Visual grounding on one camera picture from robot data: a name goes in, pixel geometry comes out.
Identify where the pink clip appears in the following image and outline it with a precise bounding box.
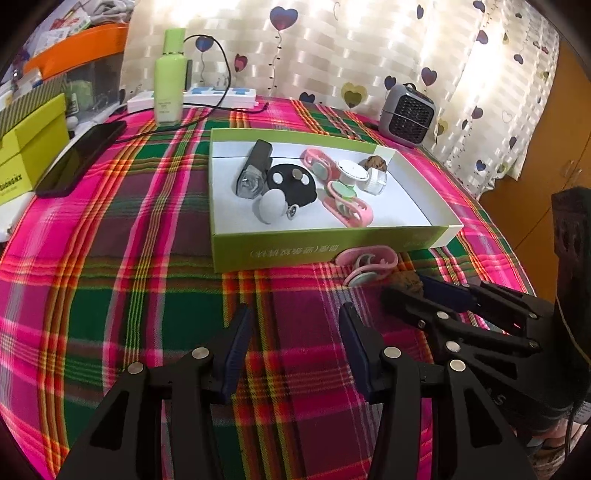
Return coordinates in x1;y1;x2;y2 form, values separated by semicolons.
335;245;399;288
322;180;374;228
301;148;341;183

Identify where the white disc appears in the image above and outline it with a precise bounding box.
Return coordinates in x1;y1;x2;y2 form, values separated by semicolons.
335;159;370;187

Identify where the small brown walnut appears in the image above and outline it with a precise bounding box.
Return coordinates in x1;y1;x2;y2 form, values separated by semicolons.
360;155;388;172

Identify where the black oval three-button remote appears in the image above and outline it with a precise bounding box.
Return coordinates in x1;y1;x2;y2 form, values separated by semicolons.
266;164;318;208

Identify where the small grey round knob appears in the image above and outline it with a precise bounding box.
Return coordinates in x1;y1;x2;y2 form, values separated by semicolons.
253;189;298;225

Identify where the black bar with clear end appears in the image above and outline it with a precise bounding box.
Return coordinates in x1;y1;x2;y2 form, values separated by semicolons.
235;140;273;199

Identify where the large brown walnut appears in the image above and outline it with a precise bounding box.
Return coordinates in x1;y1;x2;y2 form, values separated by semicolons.
391;271;424;296

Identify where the wooden cabinet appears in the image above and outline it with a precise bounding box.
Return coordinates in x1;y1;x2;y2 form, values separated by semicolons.
481;41;590;301

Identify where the plaid pink green tablecloth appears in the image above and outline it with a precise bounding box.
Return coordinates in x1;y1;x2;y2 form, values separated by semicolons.
1;99;431;479

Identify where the green white shallow box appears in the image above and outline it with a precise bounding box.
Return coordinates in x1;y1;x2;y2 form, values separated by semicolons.
209;128;463;273

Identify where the grey mini space heater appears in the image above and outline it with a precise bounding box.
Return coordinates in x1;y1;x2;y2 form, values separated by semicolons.
378;83;436;147

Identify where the heart-pattern curtain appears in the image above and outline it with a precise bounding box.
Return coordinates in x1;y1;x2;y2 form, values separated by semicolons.
120;0;560;196

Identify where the black smartphone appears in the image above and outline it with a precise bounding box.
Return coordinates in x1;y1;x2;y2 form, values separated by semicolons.
35;120;126;198

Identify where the white blue power strip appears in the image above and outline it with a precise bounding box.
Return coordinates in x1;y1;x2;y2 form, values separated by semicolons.
127;87;257;113

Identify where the yellow-green shoe box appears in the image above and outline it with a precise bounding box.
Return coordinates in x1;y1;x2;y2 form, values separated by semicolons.
0;93;69;204

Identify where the black charger adapter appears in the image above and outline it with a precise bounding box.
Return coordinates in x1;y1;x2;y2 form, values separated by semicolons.
184;59;192;91

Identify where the green lotion bottle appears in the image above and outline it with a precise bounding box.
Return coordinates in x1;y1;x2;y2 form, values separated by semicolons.
153;28;186;127

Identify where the striped patterned box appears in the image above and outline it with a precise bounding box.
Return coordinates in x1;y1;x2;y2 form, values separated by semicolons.
0;74;66;137

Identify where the orange storage bin lid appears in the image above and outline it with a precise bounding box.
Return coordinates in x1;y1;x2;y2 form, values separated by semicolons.
23;23;129;79

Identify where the black charging cable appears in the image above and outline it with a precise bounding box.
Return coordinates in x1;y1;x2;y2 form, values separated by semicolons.
108;34;270;142

